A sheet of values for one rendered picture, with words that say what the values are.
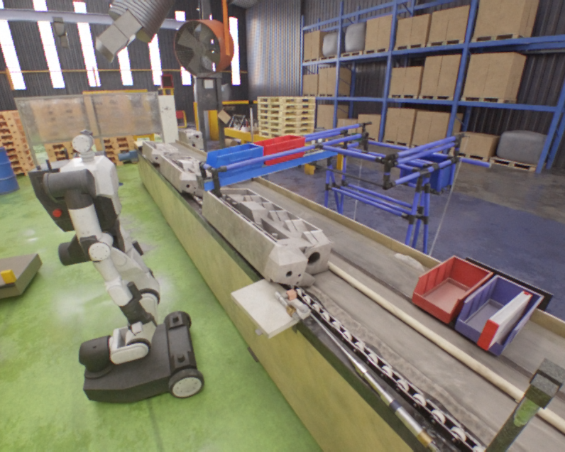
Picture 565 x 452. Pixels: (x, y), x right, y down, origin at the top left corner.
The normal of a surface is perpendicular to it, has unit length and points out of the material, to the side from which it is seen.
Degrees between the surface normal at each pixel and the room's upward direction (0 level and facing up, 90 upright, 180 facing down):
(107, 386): 0
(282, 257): 38
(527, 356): 0
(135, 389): 90
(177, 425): 0
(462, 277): 88
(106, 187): 85
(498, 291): 88
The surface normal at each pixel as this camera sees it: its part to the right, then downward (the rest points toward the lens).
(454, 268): -0.84, 0.20
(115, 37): 0.55, 0.36
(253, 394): 0.00, -0.90
